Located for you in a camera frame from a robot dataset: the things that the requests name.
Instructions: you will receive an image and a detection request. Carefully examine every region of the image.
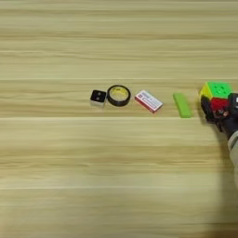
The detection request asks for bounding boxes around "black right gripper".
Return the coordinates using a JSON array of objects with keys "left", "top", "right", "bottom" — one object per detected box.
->
[{"left": 200, "top": 95, "right": 238, "bottom": 139}]

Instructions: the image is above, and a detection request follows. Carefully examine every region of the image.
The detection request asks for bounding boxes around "colourful puzzle cube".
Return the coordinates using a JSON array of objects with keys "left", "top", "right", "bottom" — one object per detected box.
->
[{"left": 199, "top": 81, "right": 234, "bottom": 112}]

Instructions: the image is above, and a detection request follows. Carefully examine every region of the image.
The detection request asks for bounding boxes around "green rectangular block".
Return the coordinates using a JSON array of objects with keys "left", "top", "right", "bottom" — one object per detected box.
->
[{"left": 172, "top": 92, "right": 193, "bottom": 119}]

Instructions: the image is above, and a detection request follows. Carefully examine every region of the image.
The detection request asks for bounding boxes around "red and white small box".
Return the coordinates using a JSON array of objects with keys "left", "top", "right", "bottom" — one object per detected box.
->
[{"left": 134, "top": 89, "right": 164, "bottom": 114}]

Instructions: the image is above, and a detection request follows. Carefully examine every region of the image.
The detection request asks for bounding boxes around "black tape roll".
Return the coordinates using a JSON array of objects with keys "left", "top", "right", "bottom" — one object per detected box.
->
[{"left": 106, "top": 85, "right": 132, "bottom": 108}]

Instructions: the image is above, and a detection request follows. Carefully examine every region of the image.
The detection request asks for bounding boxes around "small black and white cube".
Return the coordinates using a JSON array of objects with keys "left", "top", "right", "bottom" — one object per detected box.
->
[{"left": 89, "top": 89, "right": 108, "bottom": 108}]

